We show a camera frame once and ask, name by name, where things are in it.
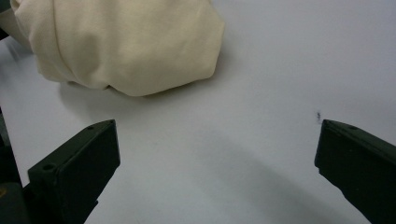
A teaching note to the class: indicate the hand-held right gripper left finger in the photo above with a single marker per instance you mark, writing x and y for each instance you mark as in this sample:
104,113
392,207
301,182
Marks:
77,168

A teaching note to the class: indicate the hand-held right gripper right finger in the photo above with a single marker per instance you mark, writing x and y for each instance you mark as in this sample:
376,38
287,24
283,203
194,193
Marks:
358,161

